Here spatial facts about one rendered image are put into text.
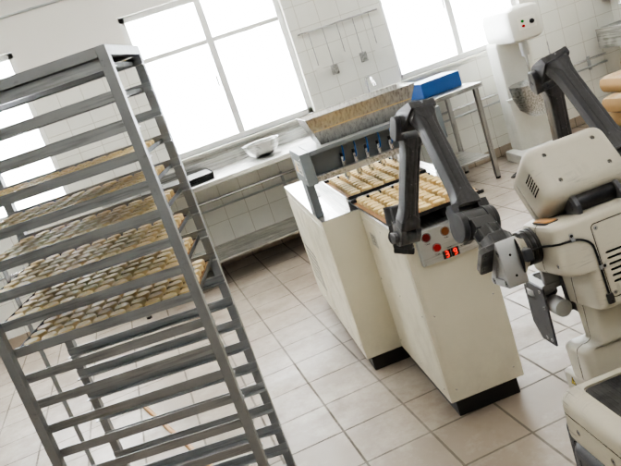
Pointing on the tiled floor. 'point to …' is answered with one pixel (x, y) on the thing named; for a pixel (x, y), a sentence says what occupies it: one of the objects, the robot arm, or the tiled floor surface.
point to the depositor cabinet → (349, 273)
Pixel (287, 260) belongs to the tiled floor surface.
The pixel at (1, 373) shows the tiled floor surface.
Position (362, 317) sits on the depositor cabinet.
